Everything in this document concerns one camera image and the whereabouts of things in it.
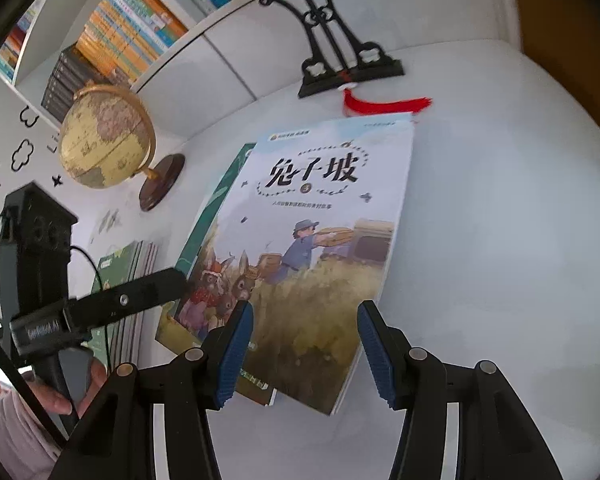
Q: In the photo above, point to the row of orange spine books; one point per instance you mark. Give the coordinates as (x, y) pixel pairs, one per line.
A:
(130, 25)

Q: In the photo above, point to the row of red blue books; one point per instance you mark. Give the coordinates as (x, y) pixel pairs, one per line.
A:
(12, 50)

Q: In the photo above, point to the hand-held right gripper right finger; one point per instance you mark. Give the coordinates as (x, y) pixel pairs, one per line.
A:
(377, 355)

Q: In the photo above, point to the black star sticker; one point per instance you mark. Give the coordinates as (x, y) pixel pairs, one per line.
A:
(57, 180)

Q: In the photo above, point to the red tassel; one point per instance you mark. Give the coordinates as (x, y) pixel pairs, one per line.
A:
(380, 106)

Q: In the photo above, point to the brown wooden cabinet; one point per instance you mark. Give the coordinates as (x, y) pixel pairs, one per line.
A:
(570, 20)

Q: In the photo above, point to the teal green cover book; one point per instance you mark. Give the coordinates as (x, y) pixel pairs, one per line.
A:
(200, 240)

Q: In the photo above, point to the dark green insect cover book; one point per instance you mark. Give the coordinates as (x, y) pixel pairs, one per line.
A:
(112, 265)

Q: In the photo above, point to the antique yellow globe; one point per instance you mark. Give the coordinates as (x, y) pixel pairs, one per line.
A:
(100, 140)

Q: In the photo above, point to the black wall lettering sticker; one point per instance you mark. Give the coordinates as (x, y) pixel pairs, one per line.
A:
(54, 142)

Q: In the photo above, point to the stack of thin paperback books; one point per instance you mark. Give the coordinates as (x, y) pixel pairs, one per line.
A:
(147, 260)

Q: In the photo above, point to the harvest field cover book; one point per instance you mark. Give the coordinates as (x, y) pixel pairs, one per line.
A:
(330, 240)

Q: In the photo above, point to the row of black spine books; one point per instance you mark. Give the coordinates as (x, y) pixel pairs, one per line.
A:
(65, 85)

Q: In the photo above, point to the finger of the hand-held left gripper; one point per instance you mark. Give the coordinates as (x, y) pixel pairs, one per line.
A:
(130, 297)

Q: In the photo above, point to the white bookshelf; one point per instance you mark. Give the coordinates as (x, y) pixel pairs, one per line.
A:
(220, 55)

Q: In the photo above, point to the black outline cloud sticker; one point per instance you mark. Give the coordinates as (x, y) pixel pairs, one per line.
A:
(22, 155)
(30, 116)

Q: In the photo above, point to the person's left hand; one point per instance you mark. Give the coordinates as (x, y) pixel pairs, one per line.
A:
(50, 395)

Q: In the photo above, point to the black fan stand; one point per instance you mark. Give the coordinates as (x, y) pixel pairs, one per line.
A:
(350, 72)

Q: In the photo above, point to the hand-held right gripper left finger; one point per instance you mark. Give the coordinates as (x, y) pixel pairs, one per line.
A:
(232, 355)

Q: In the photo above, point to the person's left forearm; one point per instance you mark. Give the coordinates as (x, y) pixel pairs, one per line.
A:
(10, 440)

